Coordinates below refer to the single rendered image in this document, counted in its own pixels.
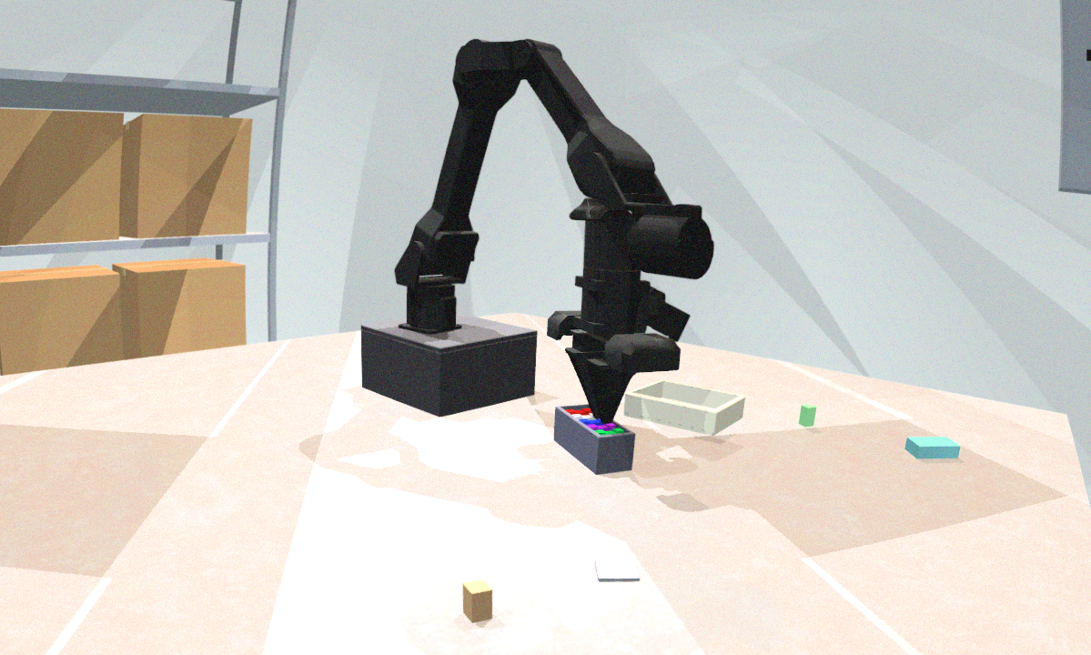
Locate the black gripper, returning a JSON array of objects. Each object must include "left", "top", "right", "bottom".
[{"left": 547, "top": 267, "right": 681, "bottom": 424}]

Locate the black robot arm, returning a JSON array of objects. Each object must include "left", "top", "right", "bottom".
[{"left": 395, "top": 39, "right": 714, "bottom": 335}]

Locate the light blue flat block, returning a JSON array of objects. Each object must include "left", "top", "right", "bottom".
[{"left": 906, "top": 437, "right": 961, "bottom": 459}]

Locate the tan rectangular block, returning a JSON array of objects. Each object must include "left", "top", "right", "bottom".
[{"left": 461, "top": 579, "right": 493, "bottom": 623}]

